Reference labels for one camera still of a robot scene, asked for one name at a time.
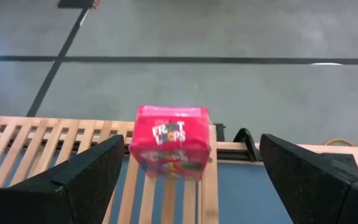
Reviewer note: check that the wooden slatted shelf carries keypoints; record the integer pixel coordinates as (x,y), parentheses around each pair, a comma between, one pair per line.
(210,199)

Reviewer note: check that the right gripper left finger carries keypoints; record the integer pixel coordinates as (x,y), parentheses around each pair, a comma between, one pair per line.
(57,199)

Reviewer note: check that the red Froot Loops cereal box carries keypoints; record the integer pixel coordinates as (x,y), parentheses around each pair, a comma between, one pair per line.
(169,140)

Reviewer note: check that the dark floor plate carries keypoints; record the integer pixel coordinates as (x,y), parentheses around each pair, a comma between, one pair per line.
(78,3)

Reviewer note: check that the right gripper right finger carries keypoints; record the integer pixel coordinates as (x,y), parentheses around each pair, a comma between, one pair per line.
(315,193)

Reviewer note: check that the blue-grey table mat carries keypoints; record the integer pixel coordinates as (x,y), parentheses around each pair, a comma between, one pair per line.
(244,199)

